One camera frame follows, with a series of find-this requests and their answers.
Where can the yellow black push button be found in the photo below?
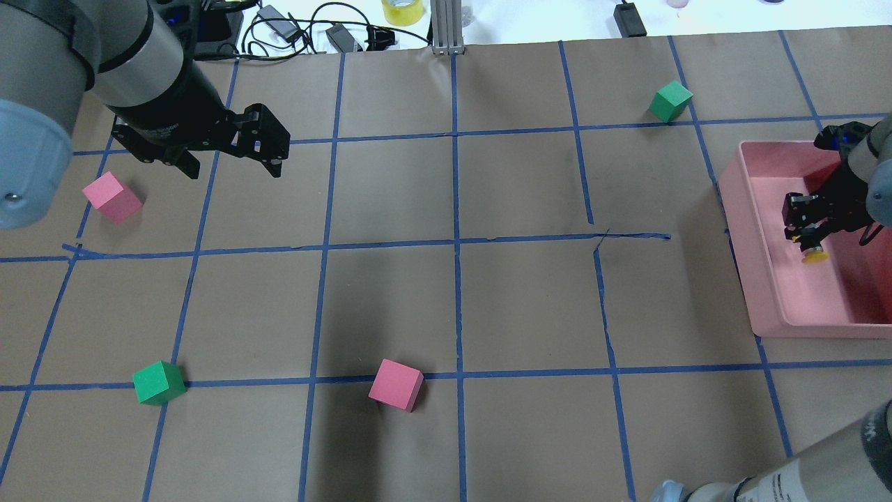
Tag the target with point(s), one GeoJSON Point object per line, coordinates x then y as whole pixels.
{"type": "Point", "coordinates": [811, 249]}

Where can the aluminium frame post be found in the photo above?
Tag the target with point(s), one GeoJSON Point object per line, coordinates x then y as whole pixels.
{"type": "Point", "coordinates": [446, 27]}

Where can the pink plastic bin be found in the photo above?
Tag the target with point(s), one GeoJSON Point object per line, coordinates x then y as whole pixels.
{"type": "Point", "coordinates": [801, 275]}

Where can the yellow tape roll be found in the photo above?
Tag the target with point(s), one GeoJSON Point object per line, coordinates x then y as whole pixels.
{"type": "Point", "coordinates": [402, 12]}

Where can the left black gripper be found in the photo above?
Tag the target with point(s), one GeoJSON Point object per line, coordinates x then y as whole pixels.
{"type": "Point", "coordinates": [182, 104]}

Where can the black power adapter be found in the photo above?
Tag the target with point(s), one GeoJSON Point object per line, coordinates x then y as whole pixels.
{"type": "Point", "coordinates": [628, 20]}

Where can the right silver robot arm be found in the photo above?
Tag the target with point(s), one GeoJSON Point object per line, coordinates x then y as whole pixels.
{"type": "Point", "coordinates": [852, 464]}

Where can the pink cube centre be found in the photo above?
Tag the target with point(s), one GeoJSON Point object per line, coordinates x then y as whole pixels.
{"type": "Point", "coordinates": [396, 385]}

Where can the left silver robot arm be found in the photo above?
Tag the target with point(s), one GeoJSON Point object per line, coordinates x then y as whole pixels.
{"type": "Point", "coordinates": [139, 59]}

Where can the pink cube far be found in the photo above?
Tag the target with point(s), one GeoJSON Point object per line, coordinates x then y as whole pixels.
{"type": "Point", "coordinates": [112, 198]}

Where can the pink cube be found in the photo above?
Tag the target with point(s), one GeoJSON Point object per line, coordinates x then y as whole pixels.
{"type": "Point", "coordinates": [396, 385]}
{"type": "Point", "coordinates": [112, 198]}

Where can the green cube near bin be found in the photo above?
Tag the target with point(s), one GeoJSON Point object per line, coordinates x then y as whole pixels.
{"type": "Point", "coordinates": [670, 101]}

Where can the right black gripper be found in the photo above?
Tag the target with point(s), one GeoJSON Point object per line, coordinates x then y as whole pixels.
{"type": "Point", "coordinates": [845, 209]}

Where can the green cube near left arm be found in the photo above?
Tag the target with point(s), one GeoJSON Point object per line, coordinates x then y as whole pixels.
{"type": "Point", "coordinates": [158, 383]}

